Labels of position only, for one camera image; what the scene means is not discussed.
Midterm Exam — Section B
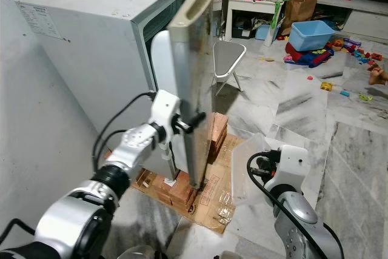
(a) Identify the beige fridge door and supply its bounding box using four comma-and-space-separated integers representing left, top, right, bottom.
150, 0, 225, 190

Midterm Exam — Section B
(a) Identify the grey small fridge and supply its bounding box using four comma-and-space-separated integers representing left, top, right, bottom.
15, 0, 219, 178

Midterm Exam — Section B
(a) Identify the red brick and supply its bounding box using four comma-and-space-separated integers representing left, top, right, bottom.
103, 149, 117, 170
209, 113, 229, 164
153, 170, 199, 212

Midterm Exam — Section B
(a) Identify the flat brown cardboard sheet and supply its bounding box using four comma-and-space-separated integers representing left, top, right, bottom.
135, 135, 256, 237

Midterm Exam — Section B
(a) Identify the clear drinking glass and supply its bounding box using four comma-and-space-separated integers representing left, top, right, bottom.
215, 201, 235, 225

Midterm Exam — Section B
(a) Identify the white chair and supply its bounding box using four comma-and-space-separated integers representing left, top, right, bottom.
212, 41, 248, 93

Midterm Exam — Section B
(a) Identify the red and blue bag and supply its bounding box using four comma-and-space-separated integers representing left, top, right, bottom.
283, 43, 335, 69

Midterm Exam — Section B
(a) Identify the white shelf unit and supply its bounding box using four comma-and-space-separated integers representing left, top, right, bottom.
224, 0, 280, 42

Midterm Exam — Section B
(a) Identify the green and white stick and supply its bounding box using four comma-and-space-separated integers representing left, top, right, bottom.
271, 0, 283, 30

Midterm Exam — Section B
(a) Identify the blue plastic tub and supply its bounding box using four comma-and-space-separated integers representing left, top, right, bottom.
289, 20, 336, 53

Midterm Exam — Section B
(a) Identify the bare foot of person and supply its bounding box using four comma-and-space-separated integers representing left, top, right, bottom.
368, 65, 388, 87

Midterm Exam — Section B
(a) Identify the colourful toy pile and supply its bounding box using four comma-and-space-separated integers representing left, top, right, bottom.
330, 37, 386, 64

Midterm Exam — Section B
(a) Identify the brown paper bag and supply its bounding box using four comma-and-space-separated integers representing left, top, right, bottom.
281, 0, 319, 30

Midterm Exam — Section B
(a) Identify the grey television bench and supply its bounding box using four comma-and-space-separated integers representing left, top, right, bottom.
315, 0, 388, 45

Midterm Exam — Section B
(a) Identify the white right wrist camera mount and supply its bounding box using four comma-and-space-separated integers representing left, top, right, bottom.
270, 146, 309, 190

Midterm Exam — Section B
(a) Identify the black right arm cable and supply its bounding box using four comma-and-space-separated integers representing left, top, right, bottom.
246, 153, 331, 259

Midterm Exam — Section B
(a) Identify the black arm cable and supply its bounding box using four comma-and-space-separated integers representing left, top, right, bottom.
246, 153, 331, 259
94, 92, 155, 163

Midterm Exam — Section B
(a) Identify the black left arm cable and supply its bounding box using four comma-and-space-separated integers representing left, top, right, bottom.
94, 92, 155, 163

